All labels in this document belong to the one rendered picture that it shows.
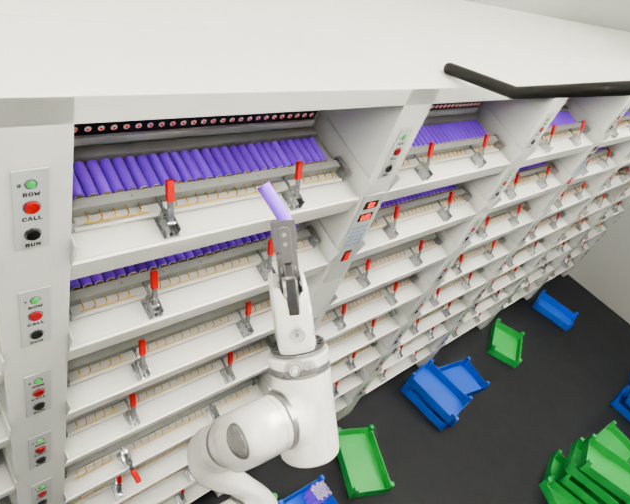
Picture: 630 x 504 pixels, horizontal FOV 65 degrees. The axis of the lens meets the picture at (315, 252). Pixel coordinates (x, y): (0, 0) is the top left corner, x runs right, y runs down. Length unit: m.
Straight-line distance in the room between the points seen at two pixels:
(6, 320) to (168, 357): 0.44
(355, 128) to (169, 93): 0.52
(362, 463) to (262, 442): 1.94
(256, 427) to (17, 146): 0.42
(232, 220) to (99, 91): 0.36
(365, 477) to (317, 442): 1.85
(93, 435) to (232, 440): 0.65
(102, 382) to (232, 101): 0.65
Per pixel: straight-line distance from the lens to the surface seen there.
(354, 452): 2.59
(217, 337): 1.22
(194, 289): 1.03
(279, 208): 0.65
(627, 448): 3.76
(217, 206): 0.90
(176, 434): 1.53
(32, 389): 0.97
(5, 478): 1.27
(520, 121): 1.66
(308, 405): 0.68
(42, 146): 0.64
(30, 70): 0.66
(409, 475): 2.67
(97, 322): 0.96
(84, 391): 1.11
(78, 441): 1.29
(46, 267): 0.76
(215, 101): 0.70
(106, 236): 0.81
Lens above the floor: 2.10
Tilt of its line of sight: 38 degrees down
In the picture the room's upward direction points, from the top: 24 degrees clockwise
